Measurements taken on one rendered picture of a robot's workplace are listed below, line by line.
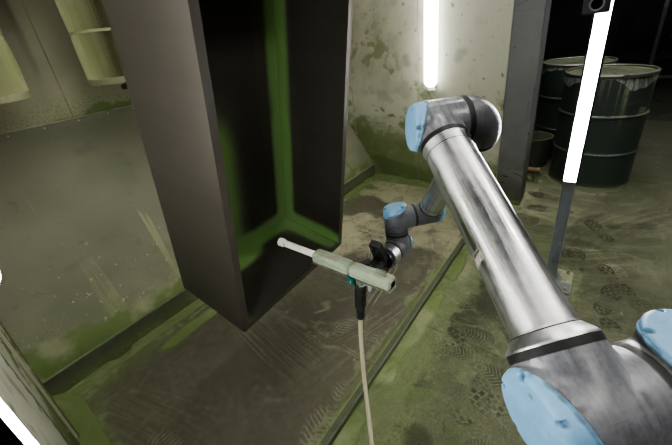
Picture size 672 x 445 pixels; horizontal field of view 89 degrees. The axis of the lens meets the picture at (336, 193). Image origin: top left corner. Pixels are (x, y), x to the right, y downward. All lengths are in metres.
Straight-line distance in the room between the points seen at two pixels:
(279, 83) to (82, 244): 1.28
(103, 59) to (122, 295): 1.16
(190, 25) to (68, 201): 1.52
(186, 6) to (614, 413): 0.96
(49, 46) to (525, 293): 2.28
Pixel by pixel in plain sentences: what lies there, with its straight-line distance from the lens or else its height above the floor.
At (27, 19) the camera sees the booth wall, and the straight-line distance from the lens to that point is 2.35.
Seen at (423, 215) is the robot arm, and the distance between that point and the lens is 1.36.
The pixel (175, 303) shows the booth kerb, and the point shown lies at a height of 0.12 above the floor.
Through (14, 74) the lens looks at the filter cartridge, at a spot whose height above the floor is 1.35.
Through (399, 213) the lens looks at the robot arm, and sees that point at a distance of 1.32.
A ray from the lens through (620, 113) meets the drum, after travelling 3.21.
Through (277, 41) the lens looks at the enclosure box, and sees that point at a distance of 1.48.
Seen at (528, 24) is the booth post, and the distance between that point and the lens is 2.67.
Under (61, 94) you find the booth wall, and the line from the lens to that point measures 2.35.
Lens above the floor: 1.37
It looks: 25 degrees down
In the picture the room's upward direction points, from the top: 7 degrees counter-clockwise
